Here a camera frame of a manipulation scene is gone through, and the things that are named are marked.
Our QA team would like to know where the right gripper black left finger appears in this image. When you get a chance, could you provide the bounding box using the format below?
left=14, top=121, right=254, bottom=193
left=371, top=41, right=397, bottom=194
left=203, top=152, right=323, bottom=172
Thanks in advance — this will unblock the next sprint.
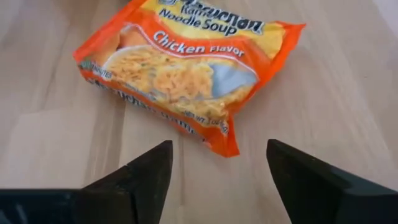
left=0, top=139, right=174, bottom=224

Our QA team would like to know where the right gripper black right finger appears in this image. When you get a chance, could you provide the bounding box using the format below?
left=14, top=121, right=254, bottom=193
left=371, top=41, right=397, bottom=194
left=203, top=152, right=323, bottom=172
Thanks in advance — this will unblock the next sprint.
left=266, top=138, right=398, bottom=224

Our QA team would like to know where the orange chicken ramen pack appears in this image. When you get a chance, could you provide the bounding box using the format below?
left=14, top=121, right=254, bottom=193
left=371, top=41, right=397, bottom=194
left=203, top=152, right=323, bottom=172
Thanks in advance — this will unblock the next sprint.
left=73, top=0, right=307, bottom=158

